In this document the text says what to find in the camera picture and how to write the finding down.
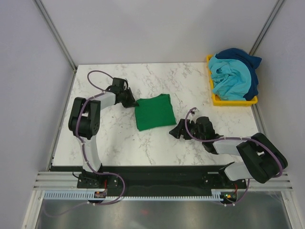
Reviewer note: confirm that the left aluminium corner post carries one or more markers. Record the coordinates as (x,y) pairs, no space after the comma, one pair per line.
(55,33)

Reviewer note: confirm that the right aluminium corner post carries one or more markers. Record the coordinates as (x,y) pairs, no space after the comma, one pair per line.
(267,25)

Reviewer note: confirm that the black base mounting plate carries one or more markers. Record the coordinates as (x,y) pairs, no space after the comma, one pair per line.
(158,179)

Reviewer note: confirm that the green t shirt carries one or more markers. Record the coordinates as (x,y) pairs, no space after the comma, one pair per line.
(154,112)

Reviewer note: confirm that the aluminium extrusion rail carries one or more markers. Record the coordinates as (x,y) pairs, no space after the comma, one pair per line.
(66,181)

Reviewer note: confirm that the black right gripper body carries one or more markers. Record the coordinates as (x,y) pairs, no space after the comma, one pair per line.
(197,134)

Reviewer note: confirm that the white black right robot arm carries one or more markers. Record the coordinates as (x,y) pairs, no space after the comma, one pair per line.
(261,160)

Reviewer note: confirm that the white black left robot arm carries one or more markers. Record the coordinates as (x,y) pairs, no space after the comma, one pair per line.
(85,117)

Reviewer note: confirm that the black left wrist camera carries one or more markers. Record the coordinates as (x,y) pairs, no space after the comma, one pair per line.
(121,83)

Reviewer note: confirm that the aluminium corner post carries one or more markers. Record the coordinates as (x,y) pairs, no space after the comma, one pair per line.
(55,33)
(267,25)

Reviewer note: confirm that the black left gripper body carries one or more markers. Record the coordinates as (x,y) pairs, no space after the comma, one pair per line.
(125,95)

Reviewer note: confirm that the yellow plastic tray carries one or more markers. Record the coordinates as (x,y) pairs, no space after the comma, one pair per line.
(217,101)

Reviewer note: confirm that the light blue t shirt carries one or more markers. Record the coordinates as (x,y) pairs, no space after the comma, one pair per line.
(231,78)

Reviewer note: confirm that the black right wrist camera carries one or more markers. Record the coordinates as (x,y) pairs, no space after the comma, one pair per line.
(204,122)

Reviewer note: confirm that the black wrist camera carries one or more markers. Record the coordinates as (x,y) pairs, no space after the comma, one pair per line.
(121,83)
(204,122)

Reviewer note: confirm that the grey slotted cable duct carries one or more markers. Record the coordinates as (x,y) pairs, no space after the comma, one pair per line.
(207,195)

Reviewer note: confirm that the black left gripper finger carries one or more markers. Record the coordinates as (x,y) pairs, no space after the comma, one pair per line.
(129,104)
(131,97)

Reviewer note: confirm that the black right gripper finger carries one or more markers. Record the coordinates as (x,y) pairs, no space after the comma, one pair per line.
(186,135)
(179,131)

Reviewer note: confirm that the dark blue t shirt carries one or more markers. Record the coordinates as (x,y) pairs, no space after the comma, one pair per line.
(252,63)

